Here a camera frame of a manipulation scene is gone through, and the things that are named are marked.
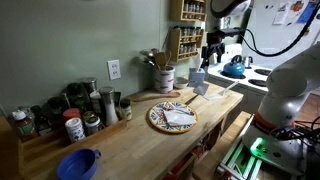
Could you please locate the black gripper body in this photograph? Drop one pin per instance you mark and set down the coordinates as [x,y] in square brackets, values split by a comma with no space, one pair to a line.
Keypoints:
[215,44]

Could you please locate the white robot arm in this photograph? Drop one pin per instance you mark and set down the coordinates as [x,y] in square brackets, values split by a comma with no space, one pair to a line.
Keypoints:
[270,137]

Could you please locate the lower wooden spice rack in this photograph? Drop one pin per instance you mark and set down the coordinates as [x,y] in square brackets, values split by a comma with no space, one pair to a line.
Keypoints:
[184,42]

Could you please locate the wooden spice rack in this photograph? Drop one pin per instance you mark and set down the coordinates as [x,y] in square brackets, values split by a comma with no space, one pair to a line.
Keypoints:
[184,42]
[188,10]

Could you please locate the blue tea kettle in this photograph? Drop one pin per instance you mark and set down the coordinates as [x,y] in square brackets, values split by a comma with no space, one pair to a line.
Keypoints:
[234,67]

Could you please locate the upper wooden spice rack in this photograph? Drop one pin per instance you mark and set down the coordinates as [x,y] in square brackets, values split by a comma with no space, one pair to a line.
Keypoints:
[188,10]

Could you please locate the white plastic spatula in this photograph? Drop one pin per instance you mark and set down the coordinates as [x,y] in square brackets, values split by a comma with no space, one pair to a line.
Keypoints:
[221,93]

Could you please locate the white stove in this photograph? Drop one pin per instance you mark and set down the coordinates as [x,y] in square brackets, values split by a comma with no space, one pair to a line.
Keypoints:
[251,84]

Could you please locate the white red utensil crock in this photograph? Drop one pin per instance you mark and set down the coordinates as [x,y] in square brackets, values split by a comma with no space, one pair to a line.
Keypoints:
[164,80]

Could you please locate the white folded napkin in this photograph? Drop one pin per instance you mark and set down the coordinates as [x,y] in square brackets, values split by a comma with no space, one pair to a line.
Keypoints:
[177,118]

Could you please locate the colourful patterned ceramic plate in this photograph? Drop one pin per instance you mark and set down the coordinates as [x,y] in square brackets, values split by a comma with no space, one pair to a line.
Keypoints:
[156,116]

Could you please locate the small glass spice jar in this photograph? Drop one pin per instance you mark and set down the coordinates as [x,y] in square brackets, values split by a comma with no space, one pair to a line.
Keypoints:
[125,106]

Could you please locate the tall salt grinder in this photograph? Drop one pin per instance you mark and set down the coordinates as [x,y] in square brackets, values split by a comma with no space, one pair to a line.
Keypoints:
[107,95]

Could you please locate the dark lid glass jar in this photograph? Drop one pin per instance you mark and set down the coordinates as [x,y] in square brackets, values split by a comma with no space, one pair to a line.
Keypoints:
[93,125]

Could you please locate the red lid spice jar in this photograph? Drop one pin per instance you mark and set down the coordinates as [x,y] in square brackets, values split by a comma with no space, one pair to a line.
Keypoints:
[71,113]

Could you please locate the white patterned spice jar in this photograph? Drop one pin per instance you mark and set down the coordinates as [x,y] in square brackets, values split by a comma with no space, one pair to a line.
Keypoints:
[75,129]

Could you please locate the blue plastic funnel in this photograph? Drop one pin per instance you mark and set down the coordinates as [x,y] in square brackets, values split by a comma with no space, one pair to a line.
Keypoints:
[78,165]

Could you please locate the red hot sauce bottle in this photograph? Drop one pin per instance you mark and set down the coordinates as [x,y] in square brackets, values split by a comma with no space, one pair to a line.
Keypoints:
[24,126]

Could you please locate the white wall outlet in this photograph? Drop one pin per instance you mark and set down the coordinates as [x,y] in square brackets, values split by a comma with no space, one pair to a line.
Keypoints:
[114,69]

